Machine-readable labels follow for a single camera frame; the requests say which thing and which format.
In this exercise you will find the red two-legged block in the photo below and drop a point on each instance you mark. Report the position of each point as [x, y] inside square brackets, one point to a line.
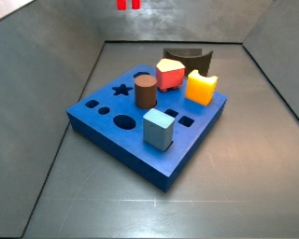
[124, 4]

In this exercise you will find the blue shape sorter board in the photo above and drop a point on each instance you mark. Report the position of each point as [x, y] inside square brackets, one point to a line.
[109, 121]

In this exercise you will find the light blue rectangular block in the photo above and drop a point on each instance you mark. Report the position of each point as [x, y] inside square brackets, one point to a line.
[158, 129]

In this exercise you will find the brown cylinder block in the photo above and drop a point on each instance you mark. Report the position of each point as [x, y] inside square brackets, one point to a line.
[146, 91]

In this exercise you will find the yellow block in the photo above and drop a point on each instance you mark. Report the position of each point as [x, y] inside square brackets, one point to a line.
[200, 88]

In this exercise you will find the red pentagon block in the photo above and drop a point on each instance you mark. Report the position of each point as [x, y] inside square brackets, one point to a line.
[170, 74]

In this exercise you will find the black curved holder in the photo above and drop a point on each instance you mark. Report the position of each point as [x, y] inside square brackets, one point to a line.
[192, 59]

